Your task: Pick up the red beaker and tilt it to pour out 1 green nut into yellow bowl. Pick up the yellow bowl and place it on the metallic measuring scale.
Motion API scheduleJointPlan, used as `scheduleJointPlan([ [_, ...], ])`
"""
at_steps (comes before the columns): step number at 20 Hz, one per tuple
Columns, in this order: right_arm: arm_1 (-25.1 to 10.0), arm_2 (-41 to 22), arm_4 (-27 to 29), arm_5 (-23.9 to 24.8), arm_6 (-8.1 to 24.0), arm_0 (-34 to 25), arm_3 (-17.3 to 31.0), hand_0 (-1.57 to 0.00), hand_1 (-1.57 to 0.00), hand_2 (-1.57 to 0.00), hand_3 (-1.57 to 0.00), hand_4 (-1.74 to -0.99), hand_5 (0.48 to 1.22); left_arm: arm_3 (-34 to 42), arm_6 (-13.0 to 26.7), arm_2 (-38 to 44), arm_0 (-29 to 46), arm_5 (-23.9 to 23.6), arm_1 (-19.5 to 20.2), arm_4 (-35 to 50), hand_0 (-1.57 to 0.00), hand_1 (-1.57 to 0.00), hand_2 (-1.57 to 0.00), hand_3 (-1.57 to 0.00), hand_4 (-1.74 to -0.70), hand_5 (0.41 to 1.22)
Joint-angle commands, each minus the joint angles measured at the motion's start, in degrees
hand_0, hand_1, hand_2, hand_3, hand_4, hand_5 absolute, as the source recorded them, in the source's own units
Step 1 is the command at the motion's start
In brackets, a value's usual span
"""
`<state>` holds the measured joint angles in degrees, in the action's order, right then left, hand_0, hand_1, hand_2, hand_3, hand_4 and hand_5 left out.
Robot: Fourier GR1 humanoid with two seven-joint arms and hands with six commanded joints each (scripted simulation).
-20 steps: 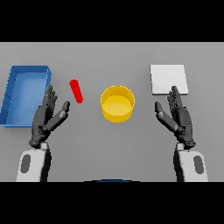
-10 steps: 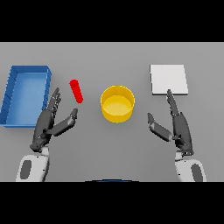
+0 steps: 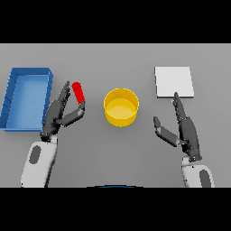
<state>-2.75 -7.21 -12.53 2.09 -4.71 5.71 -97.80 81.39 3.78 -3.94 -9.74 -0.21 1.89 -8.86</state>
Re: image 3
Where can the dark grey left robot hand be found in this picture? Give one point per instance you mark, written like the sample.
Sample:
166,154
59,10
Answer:
54,114

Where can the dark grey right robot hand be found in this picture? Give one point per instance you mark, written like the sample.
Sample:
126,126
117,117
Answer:
188,132

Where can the blue tray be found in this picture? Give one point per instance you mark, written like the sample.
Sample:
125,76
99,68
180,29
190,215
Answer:
25,99

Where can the pale square measuring scale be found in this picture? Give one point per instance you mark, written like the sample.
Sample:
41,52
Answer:
173,81

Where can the red beaker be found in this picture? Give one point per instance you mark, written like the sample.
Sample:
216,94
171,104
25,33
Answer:
78,92

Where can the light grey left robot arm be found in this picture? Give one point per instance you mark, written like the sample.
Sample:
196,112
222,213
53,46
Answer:
39,164

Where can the yellow bowl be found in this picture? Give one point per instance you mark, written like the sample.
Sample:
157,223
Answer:
121,107

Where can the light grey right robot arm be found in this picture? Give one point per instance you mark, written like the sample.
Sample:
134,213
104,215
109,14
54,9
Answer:
197,176

